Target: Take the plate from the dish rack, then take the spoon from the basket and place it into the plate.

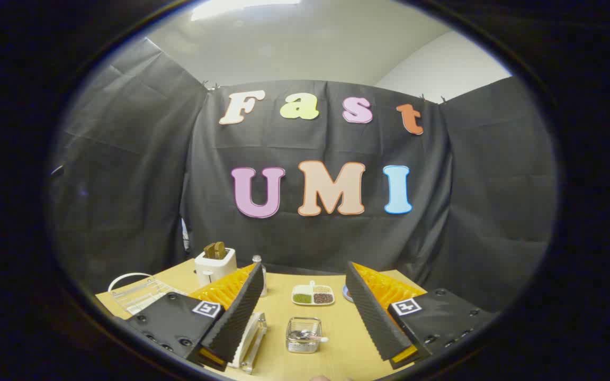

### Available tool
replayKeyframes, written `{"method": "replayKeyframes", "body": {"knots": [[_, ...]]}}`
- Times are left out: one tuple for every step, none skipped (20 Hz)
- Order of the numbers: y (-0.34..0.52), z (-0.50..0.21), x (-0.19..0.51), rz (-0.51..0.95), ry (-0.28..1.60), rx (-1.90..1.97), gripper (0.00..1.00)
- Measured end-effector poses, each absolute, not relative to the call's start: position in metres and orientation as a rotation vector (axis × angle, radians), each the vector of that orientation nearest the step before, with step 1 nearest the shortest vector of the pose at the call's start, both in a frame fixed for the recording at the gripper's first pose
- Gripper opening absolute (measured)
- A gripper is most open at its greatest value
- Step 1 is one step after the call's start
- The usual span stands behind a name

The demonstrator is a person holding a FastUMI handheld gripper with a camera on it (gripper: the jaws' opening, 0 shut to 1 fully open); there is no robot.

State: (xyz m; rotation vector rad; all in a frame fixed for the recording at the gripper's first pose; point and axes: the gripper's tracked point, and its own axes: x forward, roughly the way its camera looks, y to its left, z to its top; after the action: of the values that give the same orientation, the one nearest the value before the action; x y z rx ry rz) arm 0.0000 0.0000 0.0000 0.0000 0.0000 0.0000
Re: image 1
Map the ceiling light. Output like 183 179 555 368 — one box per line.
191 0 302 22

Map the white toaster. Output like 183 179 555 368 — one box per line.
194 248 238 288

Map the white divided dish with beans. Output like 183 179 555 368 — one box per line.
291 281 336 306

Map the spoon with pink handle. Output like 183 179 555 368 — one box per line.
291 330 330 342

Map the clear dish rack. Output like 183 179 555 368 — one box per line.
238 311 268 375

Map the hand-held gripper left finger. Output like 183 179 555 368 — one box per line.
124 262 265 372

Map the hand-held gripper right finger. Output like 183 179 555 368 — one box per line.
344 260 497 370

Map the metal wire basket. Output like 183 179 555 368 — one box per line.
285 317 323 354

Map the clear shaker with metal cap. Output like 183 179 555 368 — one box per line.
252 255 268 297

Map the white plate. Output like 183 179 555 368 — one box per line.
229 313 261 369

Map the black backdrop cloth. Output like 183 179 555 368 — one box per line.
50 38 559 314

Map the clear container with white handle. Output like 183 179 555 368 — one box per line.
107 272 189 316

